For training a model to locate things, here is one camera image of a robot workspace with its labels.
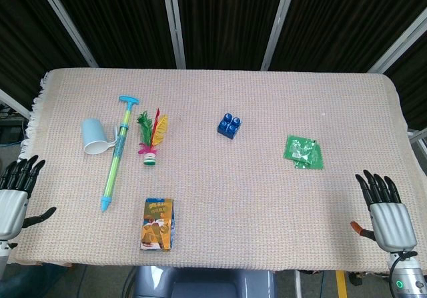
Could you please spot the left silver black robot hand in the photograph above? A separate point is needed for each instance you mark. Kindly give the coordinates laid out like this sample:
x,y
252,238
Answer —
x,y
11,208

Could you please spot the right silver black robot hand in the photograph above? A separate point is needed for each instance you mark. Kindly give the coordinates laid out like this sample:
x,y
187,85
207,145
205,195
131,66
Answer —
x,y
392,221

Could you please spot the colourful feather shuttlecock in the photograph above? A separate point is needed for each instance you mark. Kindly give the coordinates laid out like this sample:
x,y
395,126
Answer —
x,y
153,135

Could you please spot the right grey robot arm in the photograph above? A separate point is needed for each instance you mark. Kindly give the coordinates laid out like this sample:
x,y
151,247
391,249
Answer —
x,y
407,278

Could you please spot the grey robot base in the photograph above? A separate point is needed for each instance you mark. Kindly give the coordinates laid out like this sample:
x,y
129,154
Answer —
x,y
200,283

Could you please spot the light blue plastic cup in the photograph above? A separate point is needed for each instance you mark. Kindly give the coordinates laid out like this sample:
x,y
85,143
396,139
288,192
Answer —
x,y
94,136

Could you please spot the green foil packet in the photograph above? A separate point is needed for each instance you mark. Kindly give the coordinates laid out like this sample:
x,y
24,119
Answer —
x,y
304,152

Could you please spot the blue green water pump toy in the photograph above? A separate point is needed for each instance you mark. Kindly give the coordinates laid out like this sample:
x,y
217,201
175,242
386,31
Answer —
x,y
117,151

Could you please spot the orange blue snack box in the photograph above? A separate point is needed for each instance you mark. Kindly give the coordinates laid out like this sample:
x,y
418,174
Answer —
x,y
157,224

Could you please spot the pink woven tablecloth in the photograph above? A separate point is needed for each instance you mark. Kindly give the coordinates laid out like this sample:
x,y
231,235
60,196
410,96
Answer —
x,y
233,194

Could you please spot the blue building block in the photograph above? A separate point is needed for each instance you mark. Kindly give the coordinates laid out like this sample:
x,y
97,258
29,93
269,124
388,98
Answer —
x,y
230,126

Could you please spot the white frame post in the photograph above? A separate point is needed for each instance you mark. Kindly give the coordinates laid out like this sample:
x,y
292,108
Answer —
x,y
13,103
65,19
398,44
278,23
173,21

